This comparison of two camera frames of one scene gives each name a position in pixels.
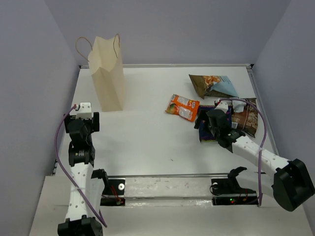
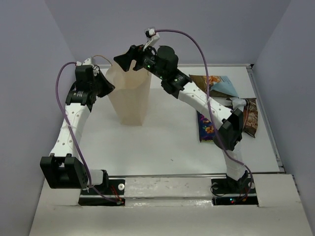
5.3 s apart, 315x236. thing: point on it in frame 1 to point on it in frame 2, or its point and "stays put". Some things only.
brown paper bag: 105,63 to 130,96
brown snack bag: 246,120 stays put
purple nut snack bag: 205,133 stays put
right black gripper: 197,125 to 125,60
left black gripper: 93,123 to 108,87
